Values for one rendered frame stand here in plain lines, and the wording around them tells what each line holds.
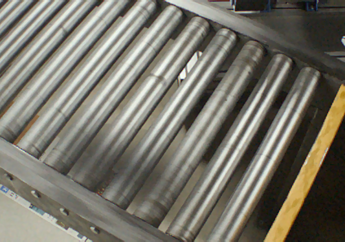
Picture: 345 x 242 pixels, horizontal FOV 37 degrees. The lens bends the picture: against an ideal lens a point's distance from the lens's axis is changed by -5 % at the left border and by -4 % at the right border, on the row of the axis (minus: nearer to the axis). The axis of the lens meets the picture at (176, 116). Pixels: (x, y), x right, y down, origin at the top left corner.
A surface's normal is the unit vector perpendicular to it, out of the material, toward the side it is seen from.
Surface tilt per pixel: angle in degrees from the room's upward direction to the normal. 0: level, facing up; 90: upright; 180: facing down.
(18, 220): 0
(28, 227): 0
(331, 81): 90
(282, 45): 0
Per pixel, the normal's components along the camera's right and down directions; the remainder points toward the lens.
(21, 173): 0.02, -0.54
